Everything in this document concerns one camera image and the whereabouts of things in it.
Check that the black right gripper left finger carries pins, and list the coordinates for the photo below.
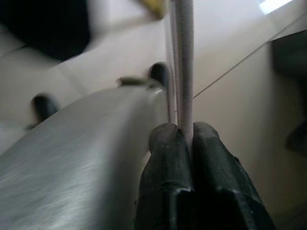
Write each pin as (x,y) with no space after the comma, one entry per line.
(168,167)

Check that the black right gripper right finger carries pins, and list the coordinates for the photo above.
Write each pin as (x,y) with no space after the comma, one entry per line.
(213,172)

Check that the robot left leg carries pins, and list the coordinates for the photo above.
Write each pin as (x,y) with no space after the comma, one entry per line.
(44,107)

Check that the dark grey ottoman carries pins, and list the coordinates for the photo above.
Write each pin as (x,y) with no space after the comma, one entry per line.
(290,55)

